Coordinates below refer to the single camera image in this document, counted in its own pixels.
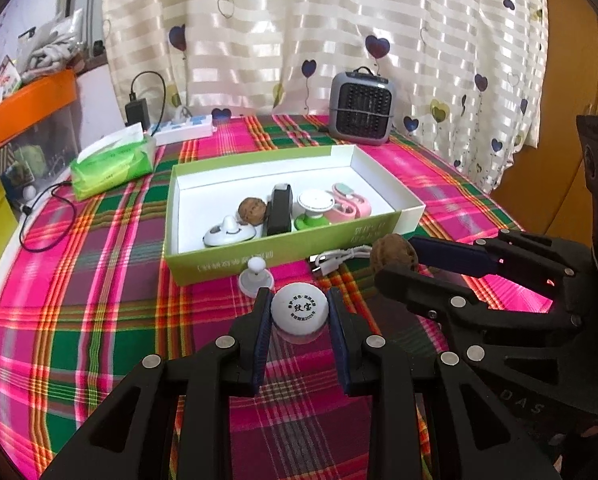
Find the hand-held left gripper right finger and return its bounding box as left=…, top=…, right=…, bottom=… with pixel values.
left=327, top=287, right=562, bottom=480

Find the orange bin lid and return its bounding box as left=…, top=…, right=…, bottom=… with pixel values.
left=0, top=68, right=78, bottom=149

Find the wooden cabinet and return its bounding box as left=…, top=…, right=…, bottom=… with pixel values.
left=494, top=0, right=598, bottom=243

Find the black rectangular device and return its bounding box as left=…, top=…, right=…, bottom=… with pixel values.
left=265, top=183, right=295, bottom=237

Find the white round face gadget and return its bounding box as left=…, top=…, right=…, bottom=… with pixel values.
left=202, top=215, right=258, bottom=249

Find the plaid tablecloth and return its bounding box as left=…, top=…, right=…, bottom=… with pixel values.
left=0, top=114, right=594, bottom=480

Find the green and white cardboard box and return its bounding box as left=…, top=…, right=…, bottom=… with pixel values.
left=163, top=143, right=426, bottom=287

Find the green and white round gadget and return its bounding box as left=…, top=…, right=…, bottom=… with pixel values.
left=292, top=188, right=336, bottom=231

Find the green tissue pack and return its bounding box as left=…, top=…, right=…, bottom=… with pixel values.
left=70, top=122, right=158, bottom=201

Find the heart print striped curtain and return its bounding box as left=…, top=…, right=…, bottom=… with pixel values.
left=101, top=0, right=550, bottom=194

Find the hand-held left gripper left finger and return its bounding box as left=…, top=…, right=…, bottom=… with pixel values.
left=39, top=287, right=274, bottom=480

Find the brown walnut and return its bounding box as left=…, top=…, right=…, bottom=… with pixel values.
left=370, top=233, right=420, bottom=273
left=237, top=196, right=268, bottom=225

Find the black charger with cable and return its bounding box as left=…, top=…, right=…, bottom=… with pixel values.
left=124, top=71, right=168, bottom=129

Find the white round printed disc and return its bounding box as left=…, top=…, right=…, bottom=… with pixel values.
left=271, top=282, right=328, bottom=345

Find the pink and mint tape dispenser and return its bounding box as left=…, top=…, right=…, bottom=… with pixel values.
left=324, top=183, right=360, bottom=224

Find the white usb cable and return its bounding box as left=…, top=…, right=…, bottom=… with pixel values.
left=308, top=244, right=376, bottom=277

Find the clear storage bin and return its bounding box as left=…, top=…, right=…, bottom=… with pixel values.
left=0, top=110, right=80, bottom=198

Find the grey portable heater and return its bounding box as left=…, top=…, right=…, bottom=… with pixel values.
left=326, top=66, right=398, bottom=146

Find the thin black cable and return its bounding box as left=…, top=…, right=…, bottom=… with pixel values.
left=18, top=179, right=78, bottom=254

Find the white power strip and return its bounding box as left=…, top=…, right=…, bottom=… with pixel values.
left=151, top=112, right=218, bottom=146

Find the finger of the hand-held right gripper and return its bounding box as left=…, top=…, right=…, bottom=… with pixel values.
left=411, top=228, right=594, bottom=306
left=374, top=264, right=577, bottom=357

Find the small grey knob gadget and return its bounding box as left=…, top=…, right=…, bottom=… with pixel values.
left=239, top=256, right=273, bottom=299

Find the pile of white cloth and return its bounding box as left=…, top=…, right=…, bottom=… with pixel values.
left=16, top=9, right=88, bottom=84

